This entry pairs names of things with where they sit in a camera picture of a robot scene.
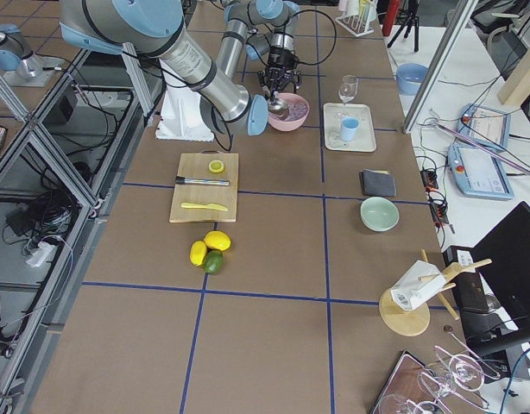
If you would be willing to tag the metal ice scoop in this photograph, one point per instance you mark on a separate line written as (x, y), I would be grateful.
(279, 108)

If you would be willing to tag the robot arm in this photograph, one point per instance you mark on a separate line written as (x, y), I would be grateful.
(157, 29)
(265, 31)

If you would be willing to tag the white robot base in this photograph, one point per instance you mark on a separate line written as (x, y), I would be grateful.
(180, 117)

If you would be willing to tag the pink bowl with ice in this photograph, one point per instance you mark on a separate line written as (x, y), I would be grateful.
(298, 110)

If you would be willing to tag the blue cup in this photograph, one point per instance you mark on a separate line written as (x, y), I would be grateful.
(348, 128)

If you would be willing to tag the clear wine glass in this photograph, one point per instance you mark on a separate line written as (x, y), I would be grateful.
(347, 92)

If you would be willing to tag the cream serving tray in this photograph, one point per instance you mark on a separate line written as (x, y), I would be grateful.
(364, 140)

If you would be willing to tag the lemon half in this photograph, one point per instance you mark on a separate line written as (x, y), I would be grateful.
(216, 166)

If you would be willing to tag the wooden cutting board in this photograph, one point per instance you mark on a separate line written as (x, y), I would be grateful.
(195, 165)

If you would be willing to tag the blue bowl on side table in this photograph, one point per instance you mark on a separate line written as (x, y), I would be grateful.
(409, 77)

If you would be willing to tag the red fire extinguisher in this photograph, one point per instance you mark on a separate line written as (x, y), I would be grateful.
(390, 16)

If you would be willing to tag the black tripod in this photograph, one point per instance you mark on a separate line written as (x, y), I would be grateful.
(410, 21)

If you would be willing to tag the grey folded cloth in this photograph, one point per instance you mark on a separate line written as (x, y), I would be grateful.
(379, 184)

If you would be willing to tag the metal muddler black cap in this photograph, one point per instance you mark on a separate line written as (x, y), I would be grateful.
(181, 180)

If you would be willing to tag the yellow plastic knife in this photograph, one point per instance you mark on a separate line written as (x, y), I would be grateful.
(210, 206)

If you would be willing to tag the green bowl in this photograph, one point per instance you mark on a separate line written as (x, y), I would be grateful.
(379, 214)

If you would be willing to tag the yellow lemon large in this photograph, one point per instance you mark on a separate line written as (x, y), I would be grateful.
(217, 240)

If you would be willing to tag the yellow lemon small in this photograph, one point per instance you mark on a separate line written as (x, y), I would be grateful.
(198, 253)

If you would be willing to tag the green lime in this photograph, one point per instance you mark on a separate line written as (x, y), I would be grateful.
(213, 262)

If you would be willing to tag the teach pendant far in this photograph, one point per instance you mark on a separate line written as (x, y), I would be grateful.
(486, 126)

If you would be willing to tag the teach pendant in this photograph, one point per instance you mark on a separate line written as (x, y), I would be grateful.
(486, 126)
(477, 174)

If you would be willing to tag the teach pendant near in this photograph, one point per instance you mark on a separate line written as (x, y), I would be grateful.
(477, 174)

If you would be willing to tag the white carton on stand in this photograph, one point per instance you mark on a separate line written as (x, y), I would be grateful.
(418, 284)

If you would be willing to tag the wooden mug tree stand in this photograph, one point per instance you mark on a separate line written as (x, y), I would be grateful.
(415, 322)

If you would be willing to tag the black monitor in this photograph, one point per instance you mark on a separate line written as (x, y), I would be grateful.
(508, 276)

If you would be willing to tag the upside-down wine glass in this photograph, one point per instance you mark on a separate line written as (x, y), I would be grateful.
(458, 375)

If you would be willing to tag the white wire rack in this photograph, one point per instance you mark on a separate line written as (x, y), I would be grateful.
(357, 16)

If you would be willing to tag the aluminium frame post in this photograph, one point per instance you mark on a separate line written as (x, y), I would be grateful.
(448, 41)

